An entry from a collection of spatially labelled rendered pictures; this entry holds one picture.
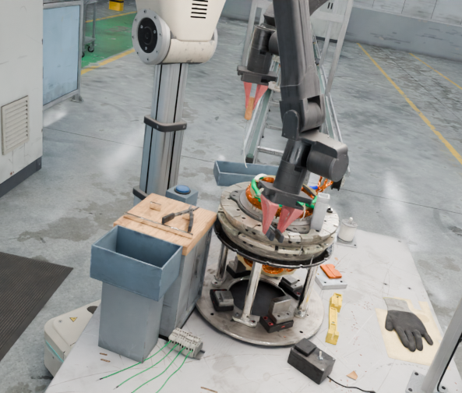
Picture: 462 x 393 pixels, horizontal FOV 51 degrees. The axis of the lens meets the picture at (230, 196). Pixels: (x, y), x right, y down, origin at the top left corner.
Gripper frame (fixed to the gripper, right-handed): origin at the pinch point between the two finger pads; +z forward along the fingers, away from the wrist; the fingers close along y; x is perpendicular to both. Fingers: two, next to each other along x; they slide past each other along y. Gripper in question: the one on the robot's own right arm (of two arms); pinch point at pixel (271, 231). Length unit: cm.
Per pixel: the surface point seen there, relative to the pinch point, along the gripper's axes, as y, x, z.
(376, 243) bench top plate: 72, 70, 15
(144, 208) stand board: -22.9, 28.4, 9.7
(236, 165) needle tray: 7, 65, -1
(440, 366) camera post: 51, -3, 22
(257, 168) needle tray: 14, 65, -2
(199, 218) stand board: -9.5, 24.8, 8.1
